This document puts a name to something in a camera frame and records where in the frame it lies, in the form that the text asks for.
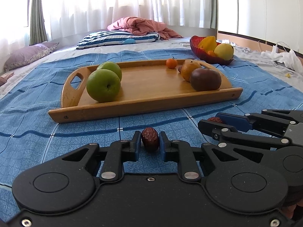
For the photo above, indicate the small kumquat orange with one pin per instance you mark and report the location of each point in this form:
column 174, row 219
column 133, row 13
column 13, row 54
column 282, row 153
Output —
column 171, row 63

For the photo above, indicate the green drape left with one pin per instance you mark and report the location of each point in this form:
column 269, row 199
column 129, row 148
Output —
column 37, row 31

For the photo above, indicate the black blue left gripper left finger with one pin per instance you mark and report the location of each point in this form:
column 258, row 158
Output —
column 114, row 156

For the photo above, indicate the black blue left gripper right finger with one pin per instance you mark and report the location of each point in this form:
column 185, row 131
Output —
column 182, row 154

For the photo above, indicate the wooden serving tray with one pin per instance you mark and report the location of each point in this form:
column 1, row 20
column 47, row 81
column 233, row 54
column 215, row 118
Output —
column 147, row 86

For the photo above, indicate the white bed sheet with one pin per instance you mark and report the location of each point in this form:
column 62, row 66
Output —
column 137, row 52

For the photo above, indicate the large green apple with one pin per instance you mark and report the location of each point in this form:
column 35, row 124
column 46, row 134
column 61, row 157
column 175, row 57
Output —
column 103, row 85

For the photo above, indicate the small orange in bowl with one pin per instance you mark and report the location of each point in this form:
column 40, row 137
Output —
column 211, row 53

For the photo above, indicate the blue white striped pillow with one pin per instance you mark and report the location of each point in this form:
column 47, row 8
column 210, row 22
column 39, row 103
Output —
column 116, row 37

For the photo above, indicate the dark purple round fruit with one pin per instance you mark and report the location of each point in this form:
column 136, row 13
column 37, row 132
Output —
column 204, row 79

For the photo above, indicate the white sheer curtain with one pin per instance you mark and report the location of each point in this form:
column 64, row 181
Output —
column 64, row 18

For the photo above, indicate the clothes pile left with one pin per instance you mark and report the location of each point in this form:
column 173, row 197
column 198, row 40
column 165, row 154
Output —
column 4, row 78

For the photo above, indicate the white clothes pile right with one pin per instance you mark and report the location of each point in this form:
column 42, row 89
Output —
column 289, row 59

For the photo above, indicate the green drape right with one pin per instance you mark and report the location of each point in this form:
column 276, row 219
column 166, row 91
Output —
column 214, row 14

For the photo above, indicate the yellow lemon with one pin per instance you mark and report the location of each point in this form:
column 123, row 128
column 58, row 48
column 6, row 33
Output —
column 224, row 51

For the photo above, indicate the yellow starfruit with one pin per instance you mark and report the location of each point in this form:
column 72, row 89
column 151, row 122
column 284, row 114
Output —
column 208, row 44

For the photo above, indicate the green drape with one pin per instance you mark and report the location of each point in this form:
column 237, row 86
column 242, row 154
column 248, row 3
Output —
column 37, row 31
column 214, row 14

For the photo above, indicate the red glass fruit bowl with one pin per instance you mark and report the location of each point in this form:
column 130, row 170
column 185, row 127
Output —
column 206, row 55

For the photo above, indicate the large orange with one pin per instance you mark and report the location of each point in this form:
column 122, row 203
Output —
column 187, row 68

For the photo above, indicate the small green apple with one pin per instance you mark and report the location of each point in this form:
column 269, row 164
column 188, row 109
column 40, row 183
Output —
column 109, row 65

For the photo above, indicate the person right hand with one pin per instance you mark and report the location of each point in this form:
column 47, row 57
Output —
column 289, row 211

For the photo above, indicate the pink crumpled quilt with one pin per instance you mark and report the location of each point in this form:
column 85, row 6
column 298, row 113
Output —
column 141, row 26

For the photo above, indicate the purple floral pillow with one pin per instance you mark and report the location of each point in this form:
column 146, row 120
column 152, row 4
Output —
column 28, row 55

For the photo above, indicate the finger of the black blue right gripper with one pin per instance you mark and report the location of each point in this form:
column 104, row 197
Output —
column 224, row 133
column 270, row 121

